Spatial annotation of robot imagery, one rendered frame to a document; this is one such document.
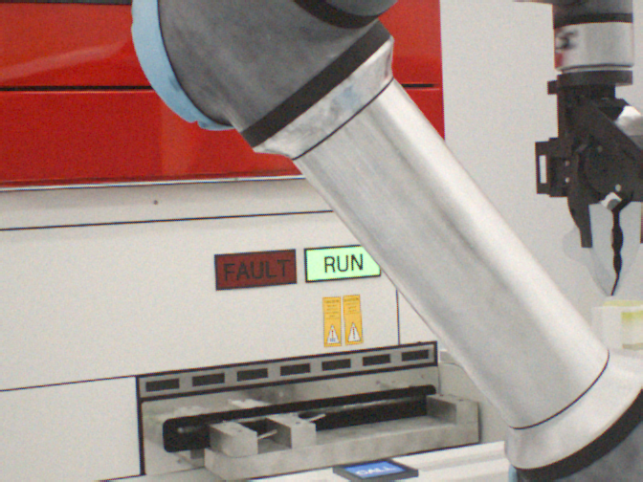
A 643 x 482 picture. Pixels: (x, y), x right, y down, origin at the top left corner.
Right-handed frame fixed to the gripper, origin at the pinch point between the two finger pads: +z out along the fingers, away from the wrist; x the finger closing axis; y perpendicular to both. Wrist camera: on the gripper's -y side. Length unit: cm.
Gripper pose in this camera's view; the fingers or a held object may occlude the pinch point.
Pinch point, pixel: (614, 283)
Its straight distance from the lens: 116.9
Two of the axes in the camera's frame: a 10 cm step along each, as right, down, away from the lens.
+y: -4.3, -0.3, 9.0
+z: 0.4, 10.0, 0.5
